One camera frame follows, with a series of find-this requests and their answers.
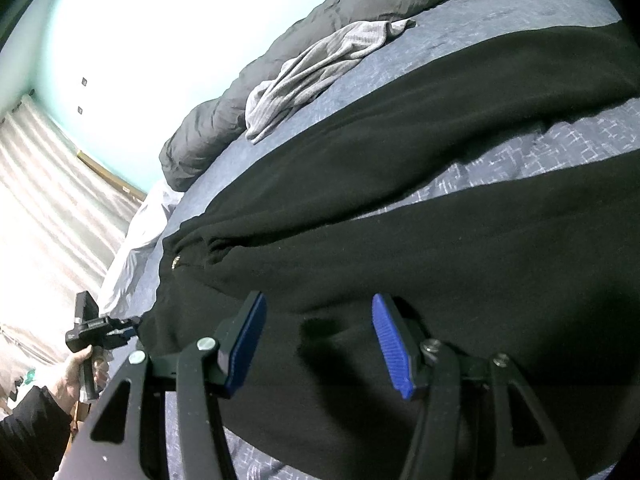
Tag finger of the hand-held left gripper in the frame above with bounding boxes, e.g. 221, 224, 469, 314
117, 315, 145, 339

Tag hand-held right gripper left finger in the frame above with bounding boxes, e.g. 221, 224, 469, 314
60, 290, 268, 480

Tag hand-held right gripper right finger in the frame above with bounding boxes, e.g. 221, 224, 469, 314
371, 292, 566, 480

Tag black pants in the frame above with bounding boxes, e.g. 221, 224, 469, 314
136, 22, 640, 480

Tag person's left forearm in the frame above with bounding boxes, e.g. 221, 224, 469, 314
0, 385, 76, 480

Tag person's left hand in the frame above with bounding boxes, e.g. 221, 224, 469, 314
49, 347, 109, 414

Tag white plastic bag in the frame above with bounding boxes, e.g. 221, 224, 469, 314
0, 365, 43, 406

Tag white bed sheet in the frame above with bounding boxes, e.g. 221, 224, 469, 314
97, 180, 183, 318

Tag beige curtain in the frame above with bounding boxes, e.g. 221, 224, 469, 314
0, 91, 148, 411

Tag dark grey rolled duvet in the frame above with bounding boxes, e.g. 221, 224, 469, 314
159, 0, 541, 192

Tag grey ribbed garment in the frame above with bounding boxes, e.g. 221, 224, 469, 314
245, 18, 417, 145

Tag wooden frame strip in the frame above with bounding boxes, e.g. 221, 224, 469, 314
75, 149, 149, 198

